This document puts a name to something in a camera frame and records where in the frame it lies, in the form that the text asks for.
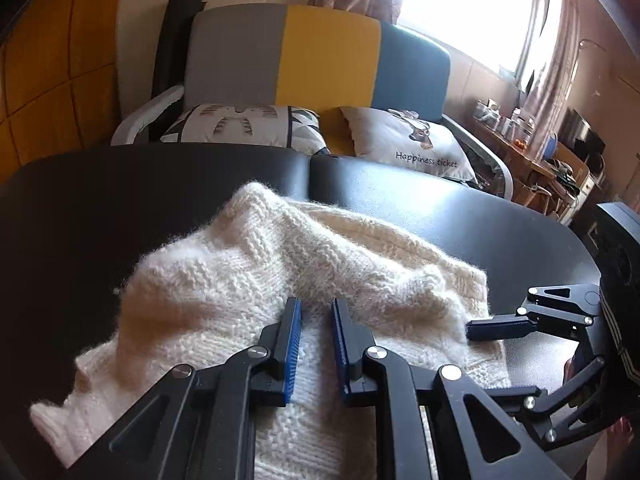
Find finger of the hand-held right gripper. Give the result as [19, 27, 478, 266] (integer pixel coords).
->
[487, 355, 608, 451]
[465, 284, 602, 343]

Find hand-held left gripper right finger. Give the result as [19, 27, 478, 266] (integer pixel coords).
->
[331, 298, 568, 480]

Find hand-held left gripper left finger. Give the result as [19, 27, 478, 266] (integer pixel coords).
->
[65, 296, 304, 480]

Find white knit sweater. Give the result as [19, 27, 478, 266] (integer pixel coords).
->
[29, 181, 512, 480]

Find person's right hand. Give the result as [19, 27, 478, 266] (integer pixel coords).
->
[563, 347, 583, 386]

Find white small cabinet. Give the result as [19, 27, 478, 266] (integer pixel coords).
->
[557, 170, 603, 226]

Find wooden desk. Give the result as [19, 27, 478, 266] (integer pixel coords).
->
[470, 115, 593, 216]

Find black appliance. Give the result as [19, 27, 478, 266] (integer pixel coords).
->
[559, 108, 607, 166]

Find cluster of glass jars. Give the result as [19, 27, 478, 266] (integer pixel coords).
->
[472, 99, 538, 151]

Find deer print pillow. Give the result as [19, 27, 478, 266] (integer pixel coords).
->
[340, 106, 478, 183]

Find triangle pattern pillow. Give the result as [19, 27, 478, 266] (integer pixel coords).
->
[160, 104, 331, 156]

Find pink patterned curtain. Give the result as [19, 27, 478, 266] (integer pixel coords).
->
[520, 0, 586, 156]

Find grey yellow blue sofa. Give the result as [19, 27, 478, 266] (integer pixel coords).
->
[111, 4, 515, 201]

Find large barred window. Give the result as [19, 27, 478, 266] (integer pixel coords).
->
[395, 0, 541, 78]

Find black upright roll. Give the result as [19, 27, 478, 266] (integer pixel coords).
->
[151, 0, 205, 101]

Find brown wooden wardrobe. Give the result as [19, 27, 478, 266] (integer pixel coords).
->
[0, 0, 126, 183]

